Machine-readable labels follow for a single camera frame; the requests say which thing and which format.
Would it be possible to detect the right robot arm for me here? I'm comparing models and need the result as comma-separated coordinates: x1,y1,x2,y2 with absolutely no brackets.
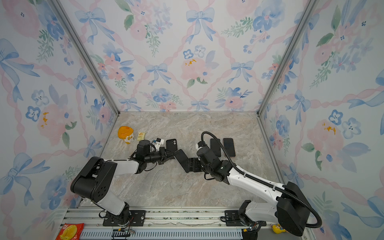
178,146,311,237

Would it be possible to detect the orange lid yogurt cup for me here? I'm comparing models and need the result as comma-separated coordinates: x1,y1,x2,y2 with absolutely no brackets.
118,126,135,144

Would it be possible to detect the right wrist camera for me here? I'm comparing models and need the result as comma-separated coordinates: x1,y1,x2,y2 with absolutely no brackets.
196,141,207,150

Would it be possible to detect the aluminium rail frame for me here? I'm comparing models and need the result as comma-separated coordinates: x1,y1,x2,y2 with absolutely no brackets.
55,206,316,240

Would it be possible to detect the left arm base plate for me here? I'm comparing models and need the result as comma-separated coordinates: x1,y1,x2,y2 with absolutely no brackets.
103,210,147,227

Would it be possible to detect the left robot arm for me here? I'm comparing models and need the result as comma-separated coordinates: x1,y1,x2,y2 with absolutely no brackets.
71,140,174,226

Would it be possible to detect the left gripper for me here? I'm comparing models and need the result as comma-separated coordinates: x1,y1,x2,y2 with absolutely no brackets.
145,147,177,165

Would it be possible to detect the yellow and brown plush toy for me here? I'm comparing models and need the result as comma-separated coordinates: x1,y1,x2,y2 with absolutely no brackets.
271,224,287,234

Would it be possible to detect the black phone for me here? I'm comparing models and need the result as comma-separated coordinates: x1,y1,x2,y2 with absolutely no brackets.
210,139,222,158
174,150,192,173

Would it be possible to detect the red chip bag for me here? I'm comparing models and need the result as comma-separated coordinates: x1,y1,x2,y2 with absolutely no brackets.
56,223,84,240

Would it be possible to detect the black phone case with camera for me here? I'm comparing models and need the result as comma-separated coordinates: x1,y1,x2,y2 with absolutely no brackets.
166,139,178,152

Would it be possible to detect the black corrugated cable hose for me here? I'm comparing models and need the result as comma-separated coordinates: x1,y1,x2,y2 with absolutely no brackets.
200,131,323,229

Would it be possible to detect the small yellow snack packet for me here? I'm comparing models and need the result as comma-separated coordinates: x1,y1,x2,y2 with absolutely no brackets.
137,132,146,141

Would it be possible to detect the black phone screen up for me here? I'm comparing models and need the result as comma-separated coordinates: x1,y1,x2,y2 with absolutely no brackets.
223,138,236,157

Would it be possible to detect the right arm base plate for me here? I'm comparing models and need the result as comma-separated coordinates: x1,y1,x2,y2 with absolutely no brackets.
224,209,267,227

